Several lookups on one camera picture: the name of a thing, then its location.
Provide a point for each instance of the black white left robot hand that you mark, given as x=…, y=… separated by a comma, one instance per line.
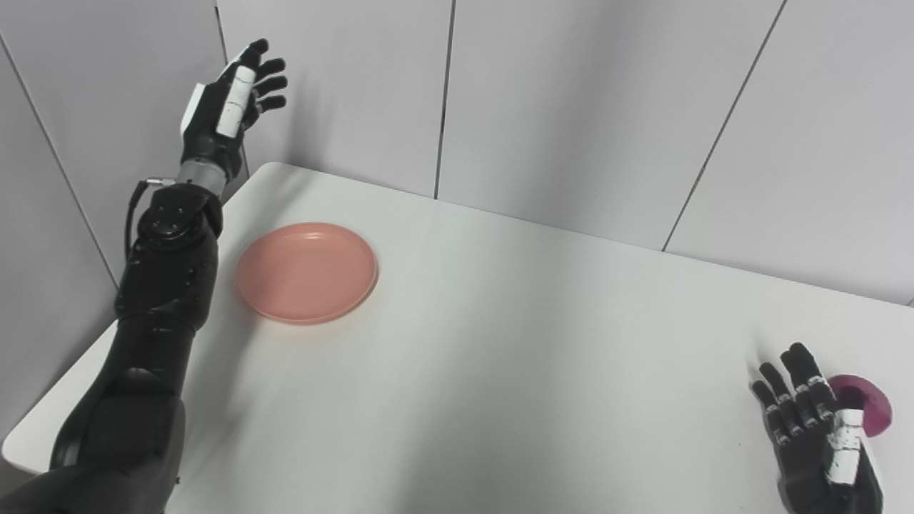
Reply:
x=214, y=121

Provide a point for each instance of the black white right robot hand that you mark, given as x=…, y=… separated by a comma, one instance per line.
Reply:
x=814, y=450

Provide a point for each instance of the purple red onion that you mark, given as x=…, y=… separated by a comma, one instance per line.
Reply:
x=875, y=410

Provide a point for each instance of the pink round plate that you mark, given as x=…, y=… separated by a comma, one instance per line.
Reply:
x=307, y=273

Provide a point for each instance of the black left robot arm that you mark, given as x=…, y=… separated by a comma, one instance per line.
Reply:
x=153, y=314

